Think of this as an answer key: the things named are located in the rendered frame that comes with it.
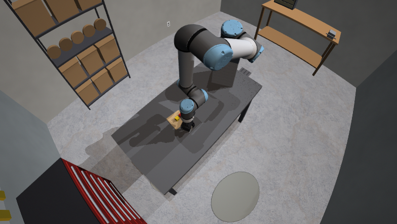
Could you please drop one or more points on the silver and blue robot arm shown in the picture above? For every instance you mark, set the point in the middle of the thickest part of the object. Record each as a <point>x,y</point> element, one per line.
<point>214,52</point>

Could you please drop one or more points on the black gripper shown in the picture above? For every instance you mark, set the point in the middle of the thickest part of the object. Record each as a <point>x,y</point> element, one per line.
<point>187,126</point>

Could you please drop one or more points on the tan mat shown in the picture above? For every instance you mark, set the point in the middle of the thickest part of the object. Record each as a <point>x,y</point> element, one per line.
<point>173,122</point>

